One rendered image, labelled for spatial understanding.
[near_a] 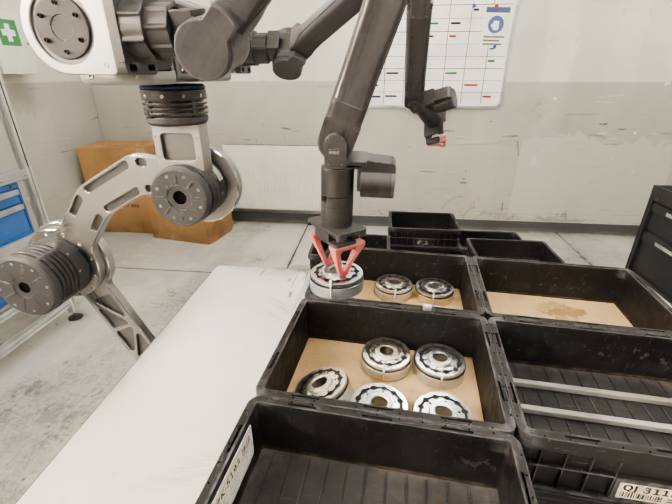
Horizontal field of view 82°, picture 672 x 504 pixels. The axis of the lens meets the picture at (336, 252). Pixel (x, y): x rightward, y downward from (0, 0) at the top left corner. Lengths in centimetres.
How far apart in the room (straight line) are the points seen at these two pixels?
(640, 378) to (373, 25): 84
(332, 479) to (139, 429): 48
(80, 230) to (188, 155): 45
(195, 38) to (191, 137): 37
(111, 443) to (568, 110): 382
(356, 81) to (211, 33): 20
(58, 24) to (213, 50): 23
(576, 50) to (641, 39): 47
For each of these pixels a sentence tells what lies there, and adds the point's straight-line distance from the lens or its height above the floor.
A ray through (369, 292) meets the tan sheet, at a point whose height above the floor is 83.
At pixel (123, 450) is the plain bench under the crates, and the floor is 70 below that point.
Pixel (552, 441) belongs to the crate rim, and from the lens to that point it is 67.
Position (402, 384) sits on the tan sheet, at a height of 83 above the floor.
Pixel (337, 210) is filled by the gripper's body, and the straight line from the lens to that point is 67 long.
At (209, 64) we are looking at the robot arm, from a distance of 62.
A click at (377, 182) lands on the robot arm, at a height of 123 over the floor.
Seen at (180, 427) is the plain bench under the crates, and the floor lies 70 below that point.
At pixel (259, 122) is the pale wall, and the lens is 385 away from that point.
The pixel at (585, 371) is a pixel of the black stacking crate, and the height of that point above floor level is 83.
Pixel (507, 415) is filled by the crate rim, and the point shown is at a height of 93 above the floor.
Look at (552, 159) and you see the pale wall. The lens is 405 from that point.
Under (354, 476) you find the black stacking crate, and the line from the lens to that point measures 69.
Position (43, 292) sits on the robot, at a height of 87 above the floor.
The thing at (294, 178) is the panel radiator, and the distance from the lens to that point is 374.
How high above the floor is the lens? 139
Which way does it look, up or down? 25 degrees down
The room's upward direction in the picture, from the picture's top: straight up
